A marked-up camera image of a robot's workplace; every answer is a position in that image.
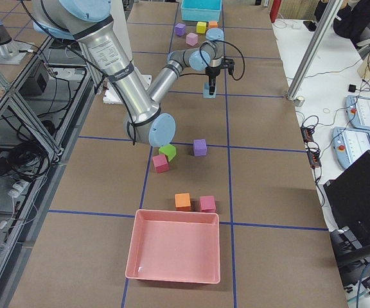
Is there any aluminium camera post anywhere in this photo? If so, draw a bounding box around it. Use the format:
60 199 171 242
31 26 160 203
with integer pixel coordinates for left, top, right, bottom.
286 1 348 106

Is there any purple block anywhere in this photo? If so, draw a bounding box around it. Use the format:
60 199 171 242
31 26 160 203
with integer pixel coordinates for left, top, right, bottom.
193 139 207 157
174 22 186 37

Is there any teach pendant far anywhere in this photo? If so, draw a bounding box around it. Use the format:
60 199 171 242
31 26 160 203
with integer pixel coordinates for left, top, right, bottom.
345 95 370 131

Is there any pink plastic tray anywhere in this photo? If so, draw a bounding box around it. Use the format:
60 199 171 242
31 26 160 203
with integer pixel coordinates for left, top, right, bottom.
125 209 221 284

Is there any cyan plastic tray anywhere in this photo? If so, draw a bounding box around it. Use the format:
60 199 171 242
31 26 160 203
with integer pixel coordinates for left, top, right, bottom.
181 0 222 22

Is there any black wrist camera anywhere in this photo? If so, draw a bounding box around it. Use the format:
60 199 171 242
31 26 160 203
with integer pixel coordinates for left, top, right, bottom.
221 58 234 75

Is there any orange block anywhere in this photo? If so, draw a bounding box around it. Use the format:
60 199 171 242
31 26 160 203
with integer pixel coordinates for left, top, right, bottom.
175 192 191 212
207 21 218 29

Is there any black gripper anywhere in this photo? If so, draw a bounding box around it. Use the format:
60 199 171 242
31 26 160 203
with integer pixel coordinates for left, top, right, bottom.
205 66 221 96

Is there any teach pendant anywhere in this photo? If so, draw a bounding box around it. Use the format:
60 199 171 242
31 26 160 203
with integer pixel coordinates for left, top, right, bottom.
345 95 370 131
332 126 370 169

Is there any orange block left side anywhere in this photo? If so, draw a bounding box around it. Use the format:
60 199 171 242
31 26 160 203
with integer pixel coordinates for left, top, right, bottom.
207 21 218 29

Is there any pink-red block near tray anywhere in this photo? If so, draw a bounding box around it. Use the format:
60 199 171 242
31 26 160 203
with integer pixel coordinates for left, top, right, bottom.
199 195 216 213

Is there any orange block right side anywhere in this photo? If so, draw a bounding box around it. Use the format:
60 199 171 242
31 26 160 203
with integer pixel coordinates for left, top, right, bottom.
175 192 191 212

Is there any pink block left side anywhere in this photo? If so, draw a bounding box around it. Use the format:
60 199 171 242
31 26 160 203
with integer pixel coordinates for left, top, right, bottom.
186 33 198 46

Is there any light blue block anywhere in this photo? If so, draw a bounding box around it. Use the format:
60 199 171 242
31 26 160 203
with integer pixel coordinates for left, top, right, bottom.
203 82 216 99

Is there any metal cylinder weight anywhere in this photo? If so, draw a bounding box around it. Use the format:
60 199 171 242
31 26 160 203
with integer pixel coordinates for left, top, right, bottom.
294 96 305 108

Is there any teach pendant near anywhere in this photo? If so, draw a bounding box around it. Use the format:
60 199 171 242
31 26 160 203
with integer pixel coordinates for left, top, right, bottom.
332 126 370 169

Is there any red block beside green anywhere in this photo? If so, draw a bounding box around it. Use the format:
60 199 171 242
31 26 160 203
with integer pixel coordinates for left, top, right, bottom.
152 154 170 173

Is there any black laptop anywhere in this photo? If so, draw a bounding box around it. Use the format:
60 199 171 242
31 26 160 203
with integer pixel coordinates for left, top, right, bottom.
322 150 370 232

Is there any purple block left side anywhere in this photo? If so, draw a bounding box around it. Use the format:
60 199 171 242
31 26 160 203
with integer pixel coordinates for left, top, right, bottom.
174 22 186 37

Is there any yellow block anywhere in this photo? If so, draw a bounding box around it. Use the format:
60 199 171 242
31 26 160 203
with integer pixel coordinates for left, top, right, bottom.
196 21 207 34

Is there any purple block right side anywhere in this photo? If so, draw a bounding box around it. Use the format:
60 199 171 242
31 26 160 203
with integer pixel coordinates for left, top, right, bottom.
193 139 207 157

